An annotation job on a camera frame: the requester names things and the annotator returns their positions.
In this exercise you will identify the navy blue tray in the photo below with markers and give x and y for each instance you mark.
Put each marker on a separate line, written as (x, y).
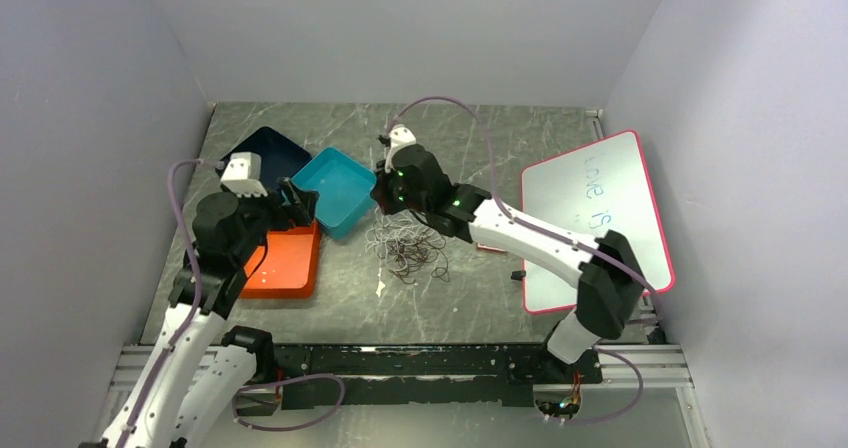
(280, 156)

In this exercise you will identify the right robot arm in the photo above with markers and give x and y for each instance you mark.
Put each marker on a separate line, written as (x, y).
(603, 270)

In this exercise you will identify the orange tray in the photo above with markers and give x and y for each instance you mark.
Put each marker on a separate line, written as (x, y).
(284, 267)

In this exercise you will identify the red white small box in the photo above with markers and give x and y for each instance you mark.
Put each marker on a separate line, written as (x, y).
(490, 249)

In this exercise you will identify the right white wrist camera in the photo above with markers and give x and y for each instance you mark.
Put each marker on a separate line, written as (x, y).
(397, 138)

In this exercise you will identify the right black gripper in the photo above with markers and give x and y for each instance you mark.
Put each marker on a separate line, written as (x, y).
(381, 190)

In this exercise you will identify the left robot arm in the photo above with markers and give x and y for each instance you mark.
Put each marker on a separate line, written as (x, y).
(164, 409)

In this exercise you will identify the pink framed whiteboard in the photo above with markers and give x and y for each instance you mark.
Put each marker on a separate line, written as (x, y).
(601, 186)

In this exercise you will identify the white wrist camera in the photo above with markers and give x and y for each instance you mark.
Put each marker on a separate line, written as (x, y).
(241, 173)
(397, 138)

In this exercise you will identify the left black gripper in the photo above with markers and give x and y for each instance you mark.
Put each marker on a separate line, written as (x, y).
(300, 207)

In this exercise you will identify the teal tray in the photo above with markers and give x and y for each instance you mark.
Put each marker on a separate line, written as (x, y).
(344, 187)

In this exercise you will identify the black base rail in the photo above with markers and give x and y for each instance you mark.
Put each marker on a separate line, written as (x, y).
(506, 373)

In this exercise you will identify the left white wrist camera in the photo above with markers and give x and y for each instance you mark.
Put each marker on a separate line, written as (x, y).
(241, 173)

